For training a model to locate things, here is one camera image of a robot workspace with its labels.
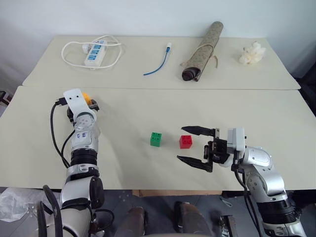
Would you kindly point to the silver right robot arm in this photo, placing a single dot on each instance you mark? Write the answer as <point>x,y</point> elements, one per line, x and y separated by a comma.
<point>259,158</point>

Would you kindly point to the rolled brown patterned scroll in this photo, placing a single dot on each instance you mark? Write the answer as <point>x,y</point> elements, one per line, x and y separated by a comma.
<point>202,51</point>

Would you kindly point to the white crumpled cotton wad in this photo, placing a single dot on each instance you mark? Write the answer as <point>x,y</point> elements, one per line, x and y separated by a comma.
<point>250,54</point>

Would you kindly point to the white power strip blue sockets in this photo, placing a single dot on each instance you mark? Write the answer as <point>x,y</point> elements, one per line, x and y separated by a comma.
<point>95,53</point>

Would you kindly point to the green toy cube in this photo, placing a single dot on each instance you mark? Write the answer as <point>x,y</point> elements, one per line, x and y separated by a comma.
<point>155,139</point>

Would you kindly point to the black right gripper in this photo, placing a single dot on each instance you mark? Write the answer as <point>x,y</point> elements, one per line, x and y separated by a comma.
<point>218,150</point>

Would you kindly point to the yellow toy cube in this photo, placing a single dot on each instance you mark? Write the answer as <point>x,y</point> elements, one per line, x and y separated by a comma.
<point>86,97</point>

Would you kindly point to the clear plastic bag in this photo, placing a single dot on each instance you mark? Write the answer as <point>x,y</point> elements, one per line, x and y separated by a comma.
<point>17,202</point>

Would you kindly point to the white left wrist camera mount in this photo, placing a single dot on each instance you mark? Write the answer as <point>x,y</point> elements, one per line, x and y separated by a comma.
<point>76,98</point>

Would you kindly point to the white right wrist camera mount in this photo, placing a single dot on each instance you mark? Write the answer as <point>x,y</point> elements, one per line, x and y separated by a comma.
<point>237,138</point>

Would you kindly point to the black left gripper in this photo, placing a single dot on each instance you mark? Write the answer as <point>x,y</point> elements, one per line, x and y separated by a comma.
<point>94,105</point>

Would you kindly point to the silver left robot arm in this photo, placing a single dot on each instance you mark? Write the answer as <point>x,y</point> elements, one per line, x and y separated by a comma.
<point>82,138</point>

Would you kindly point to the dark rounded shape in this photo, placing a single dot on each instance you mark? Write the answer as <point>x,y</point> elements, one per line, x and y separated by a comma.
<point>190,219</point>
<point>132,222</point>

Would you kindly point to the red toy cube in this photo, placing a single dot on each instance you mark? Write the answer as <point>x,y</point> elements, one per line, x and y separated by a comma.
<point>185,142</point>

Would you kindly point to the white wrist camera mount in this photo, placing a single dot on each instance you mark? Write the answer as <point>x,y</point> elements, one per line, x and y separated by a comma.
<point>76,98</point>
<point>237,138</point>

